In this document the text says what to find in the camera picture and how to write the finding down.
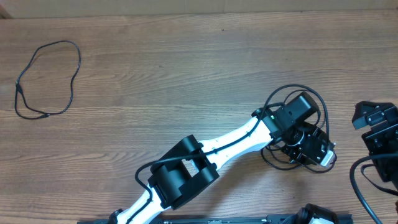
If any black cable bundle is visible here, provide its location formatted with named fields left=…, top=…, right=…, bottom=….
left=260, top=83, right=338, bottom=174

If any black separated thin cable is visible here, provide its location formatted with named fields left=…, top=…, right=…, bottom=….
left=14, top=40, right=82, bottom=120

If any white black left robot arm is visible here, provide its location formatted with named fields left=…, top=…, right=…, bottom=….
left=108, top=91, right=336, bottom=223

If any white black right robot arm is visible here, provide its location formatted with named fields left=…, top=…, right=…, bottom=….
left=352, top=101, right=397, bottom=187

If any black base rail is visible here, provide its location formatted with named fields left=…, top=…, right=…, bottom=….
left=78, top=202, right=354, bottom=224

